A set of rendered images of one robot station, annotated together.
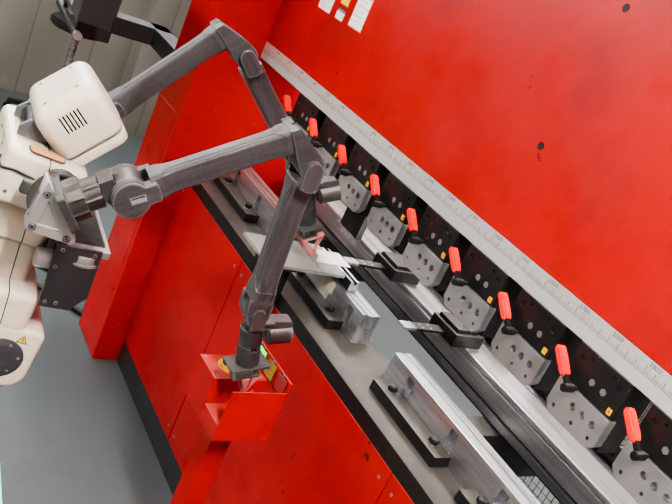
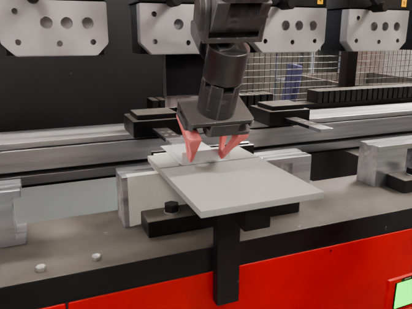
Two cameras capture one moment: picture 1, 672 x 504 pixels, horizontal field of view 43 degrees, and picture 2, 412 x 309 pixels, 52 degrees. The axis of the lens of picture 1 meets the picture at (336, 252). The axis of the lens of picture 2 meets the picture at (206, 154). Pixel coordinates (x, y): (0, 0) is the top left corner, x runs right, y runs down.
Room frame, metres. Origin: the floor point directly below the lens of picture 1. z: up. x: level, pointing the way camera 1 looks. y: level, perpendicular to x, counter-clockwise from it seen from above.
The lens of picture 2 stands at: (2.14, 0.71, 1.20)
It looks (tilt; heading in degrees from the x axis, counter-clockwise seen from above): 16 degrees down; 286
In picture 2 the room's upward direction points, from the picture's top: straight up
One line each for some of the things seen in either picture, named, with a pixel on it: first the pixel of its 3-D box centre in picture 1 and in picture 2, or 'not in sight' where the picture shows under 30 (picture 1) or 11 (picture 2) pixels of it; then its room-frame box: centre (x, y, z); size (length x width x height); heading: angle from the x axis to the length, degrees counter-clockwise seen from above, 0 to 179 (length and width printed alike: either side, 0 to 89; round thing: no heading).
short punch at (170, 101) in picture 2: (353, 223); (191, 80); (2.37, -0.01, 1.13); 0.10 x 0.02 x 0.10; 37
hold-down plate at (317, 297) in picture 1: (312, 296); (223, 211); (2.30, 0.01, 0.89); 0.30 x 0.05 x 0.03; 37
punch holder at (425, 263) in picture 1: (440, 249); (365, 8); (2.07, -0.24, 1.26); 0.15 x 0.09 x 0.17; 37
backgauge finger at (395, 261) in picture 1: (379, 263); (162, 127); (2.48, -0.14, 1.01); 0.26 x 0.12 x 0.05; 127
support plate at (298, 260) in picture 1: (294, 255); (224, 174); (2.28, 0.11, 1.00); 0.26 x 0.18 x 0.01; 127
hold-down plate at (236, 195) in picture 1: (235, 198); not in sight; (2.81, 0.40, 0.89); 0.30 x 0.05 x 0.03; 37
